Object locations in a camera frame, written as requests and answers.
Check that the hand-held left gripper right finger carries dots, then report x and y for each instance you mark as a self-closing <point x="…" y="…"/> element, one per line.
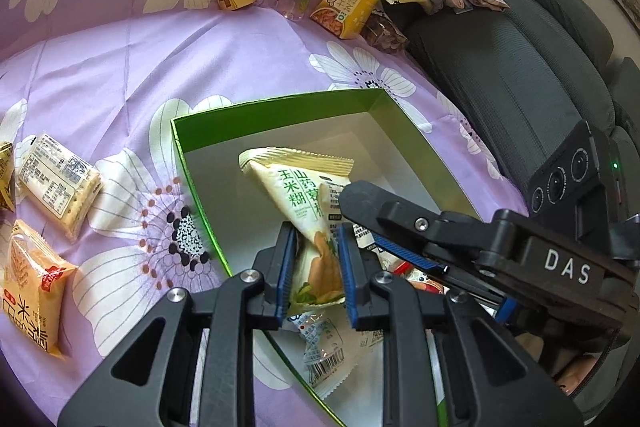
<point x="347" y="277"/>

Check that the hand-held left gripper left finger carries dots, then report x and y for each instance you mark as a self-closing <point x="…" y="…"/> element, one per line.
<point x="286" y="272"/>

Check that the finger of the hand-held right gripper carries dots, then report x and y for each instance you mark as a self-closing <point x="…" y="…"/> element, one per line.
<point x="390" y="207"/>
<point x="410" y="254"/>

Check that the red bubble tea snack packet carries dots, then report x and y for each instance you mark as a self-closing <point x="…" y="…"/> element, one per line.
<point x="417" y="279"/>

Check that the clear barcode snack packet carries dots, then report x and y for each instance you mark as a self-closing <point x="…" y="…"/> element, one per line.
<point x="325" y="347"/>

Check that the cream green corn snack packet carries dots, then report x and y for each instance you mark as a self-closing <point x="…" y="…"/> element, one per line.
<point x="295" y="197"/>

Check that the green cardboard box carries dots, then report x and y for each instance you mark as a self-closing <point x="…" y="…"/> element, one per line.
<point x="320" y="127"/>

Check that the person's right hand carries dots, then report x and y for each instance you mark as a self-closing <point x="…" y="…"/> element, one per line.
<point x="575" y="372"/>

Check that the clear bag of nuts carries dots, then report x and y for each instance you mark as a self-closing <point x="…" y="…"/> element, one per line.
<point x="385" y="32"/>

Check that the grey sofa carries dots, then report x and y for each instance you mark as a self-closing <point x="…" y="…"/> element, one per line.
<point x="525" y="57"/>

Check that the yellow drink carton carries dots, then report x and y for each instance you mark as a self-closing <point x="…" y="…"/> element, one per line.
<point x="345" y="7"/>

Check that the clear cracker packet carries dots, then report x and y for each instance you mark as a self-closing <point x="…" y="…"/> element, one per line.
<point x="55" y="182"/>

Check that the orange rice snack packet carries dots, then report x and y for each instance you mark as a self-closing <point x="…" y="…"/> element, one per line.
<point x="30" y="292"/>

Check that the purple floral bedsheet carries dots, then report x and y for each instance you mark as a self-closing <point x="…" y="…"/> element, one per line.
<point x="125" y="57"/>

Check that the gold triangular snack packet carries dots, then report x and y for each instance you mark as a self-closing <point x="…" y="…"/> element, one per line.
<point x="5" y="177"/>

